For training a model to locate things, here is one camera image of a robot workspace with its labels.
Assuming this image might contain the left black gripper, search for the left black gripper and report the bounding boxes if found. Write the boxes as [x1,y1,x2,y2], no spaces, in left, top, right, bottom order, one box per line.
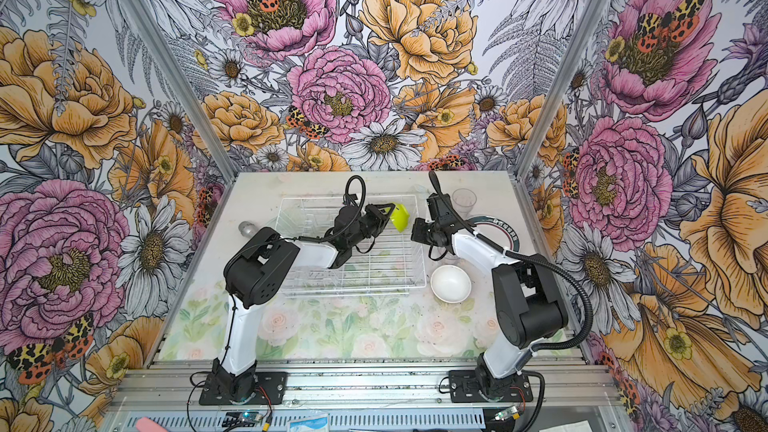
[350,202,396,245]

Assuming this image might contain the lime green bowl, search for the lime green bowl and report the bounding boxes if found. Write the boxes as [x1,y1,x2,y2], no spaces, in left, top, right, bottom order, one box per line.
[390,203,410,233]

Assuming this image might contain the clear glass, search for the clear glass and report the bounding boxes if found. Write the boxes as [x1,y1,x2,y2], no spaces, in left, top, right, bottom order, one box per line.
[451,188,477,218]

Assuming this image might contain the pink wooden plate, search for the pink wooden plate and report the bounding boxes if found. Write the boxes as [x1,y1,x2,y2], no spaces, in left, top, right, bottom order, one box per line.
[468,215,520,252]

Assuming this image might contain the orange bowl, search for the orange bowl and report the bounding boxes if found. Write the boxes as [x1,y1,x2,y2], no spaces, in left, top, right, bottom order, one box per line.
[430,265,472,304]

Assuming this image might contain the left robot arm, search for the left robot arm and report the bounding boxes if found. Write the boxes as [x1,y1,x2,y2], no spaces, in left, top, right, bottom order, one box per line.
[206,203,396,403]

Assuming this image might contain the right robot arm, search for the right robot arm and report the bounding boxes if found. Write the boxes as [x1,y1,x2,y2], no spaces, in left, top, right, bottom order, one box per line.
[411,193,583,401]

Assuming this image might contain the grey metal cylinder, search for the grey metal cylinder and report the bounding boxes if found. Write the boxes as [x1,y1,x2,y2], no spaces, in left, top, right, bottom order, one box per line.
[238,221,259,238]

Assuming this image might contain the small circuit board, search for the small circuit board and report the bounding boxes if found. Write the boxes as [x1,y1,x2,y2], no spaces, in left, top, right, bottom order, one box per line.
[221,411,265,431]

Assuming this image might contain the pink object front edge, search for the pink object front edge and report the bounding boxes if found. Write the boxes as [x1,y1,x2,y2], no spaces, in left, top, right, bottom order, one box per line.
[134,417,168,432]

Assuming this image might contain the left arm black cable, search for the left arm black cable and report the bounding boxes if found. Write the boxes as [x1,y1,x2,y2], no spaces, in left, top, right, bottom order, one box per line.
[219,175,368,367]

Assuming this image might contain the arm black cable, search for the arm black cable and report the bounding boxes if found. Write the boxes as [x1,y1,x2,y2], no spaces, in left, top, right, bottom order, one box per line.
[427,170,595,432]
[219,175,368,367]

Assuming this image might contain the white wire dish rack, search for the white wire dish rack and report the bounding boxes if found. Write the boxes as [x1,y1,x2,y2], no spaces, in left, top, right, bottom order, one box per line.
[274,194,426,297]

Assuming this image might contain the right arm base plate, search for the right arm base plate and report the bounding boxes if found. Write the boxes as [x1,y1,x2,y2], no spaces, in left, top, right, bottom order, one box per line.
[448,369,534,403]

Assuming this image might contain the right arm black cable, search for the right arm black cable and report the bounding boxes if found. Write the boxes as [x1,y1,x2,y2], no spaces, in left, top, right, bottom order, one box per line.
[427,170,595,432]

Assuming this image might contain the aluminium frame rail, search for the aluminium frame rail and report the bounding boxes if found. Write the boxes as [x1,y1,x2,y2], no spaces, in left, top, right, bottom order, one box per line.
[101,357,631,431]

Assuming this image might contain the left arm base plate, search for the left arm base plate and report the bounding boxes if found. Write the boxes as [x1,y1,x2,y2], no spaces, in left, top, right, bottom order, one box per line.
[198,370,288,406]

